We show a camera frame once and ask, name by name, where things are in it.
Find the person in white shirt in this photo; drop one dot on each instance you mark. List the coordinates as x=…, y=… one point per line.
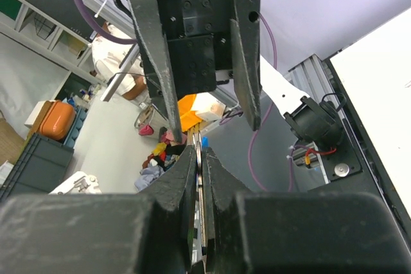
x=107, y=57

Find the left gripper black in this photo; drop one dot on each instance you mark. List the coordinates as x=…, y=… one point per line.
x=196, y=46

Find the blue key tag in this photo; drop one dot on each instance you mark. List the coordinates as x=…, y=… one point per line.
x=205, y=142

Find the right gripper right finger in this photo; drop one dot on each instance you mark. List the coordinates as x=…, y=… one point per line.
x=228, y=245

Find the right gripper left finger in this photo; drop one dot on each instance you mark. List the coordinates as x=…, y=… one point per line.
x=169, y=232

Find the orange case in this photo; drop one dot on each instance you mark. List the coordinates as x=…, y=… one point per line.
x=58, y=120

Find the silver key with blue tag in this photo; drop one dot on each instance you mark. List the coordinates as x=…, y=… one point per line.
x=197, y=141

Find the grey storage crate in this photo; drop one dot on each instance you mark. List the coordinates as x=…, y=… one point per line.
x=40, y=168

